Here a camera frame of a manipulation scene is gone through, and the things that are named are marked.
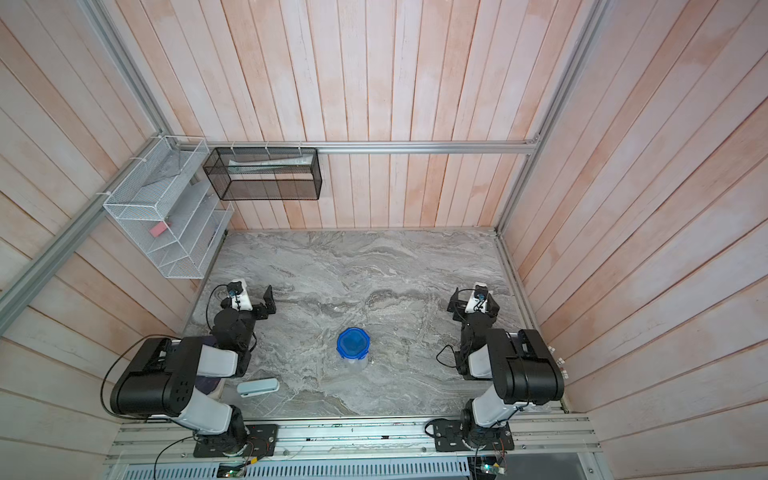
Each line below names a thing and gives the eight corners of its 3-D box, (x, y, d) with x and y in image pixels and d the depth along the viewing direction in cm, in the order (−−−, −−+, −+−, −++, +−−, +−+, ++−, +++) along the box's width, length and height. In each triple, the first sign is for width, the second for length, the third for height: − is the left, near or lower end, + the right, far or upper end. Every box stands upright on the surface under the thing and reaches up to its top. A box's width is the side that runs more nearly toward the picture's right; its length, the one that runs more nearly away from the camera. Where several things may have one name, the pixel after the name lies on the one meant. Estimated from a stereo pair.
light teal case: (242, 397, 82) (235, 392, 78) (243, 387, 84) (237, 382, 80) (279, 391, 83) (274, 386, 79) (280, 381, 85) (275, 376, 81)
